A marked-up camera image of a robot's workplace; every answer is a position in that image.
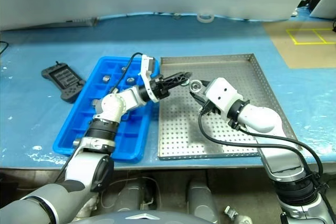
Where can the grey power strip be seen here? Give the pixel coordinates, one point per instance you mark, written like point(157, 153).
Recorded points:
point(84, 21)

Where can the perforated metal tray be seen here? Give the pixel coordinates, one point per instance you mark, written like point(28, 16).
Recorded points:
point(178, 140)

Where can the white tape roll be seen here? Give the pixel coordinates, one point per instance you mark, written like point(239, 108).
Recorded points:
point(198, 19)

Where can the small white object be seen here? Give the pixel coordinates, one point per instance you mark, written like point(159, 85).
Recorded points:
point(295, 12)

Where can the black handheld controller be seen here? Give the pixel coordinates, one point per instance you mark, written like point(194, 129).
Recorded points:
point(63, 77)

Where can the blue plastic compartment tray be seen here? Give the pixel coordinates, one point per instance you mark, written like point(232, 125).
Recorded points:
point(78, 132)

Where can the small metal bracket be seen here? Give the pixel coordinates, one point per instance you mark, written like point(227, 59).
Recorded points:
point(231, 212)

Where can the grey rounded cylinder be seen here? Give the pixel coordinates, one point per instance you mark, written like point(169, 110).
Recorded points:
point(202, 197)
point(136, 195)

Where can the small grey tape roll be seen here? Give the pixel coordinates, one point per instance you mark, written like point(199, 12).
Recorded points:
point(176, 16)

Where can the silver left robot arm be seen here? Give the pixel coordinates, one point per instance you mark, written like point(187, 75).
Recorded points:
point(78, 161)

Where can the black object behind boards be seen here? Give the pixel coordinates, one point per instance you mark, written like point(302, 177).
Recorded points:
point(305, 2)

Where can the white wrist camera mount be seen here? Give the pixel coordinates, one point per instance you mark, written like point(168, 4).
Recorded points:
point(221, 95)
point(144, 64)

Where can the brown cardboard sheet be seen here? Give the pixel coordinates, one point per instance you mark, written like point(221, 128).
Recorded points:
point(302, 56)

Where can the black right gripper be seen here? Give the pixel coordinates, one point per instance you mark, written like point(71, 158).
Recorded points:
point(210, 108)

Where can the dark rounded robot cover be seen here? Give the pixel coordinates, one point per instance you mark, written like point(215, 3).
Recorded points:
point(118, 220)

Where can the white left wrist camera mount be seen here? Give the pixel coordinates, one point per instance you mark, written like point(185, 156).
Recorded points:
point(144, 64)

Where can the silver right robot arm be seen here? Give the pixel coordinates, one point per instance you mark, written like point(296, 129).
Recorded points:
point(262, 119)

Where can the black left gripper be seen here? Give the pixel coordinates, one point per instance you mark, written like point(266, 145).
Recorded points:
point(161, 87)

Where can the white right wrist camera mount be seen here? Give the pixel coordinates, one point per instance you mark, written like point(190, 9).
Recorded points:
point(221, 95)

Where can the blue plastic table cover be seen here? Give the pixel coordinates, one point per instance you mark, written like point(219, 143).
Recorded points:
point(39, 129)

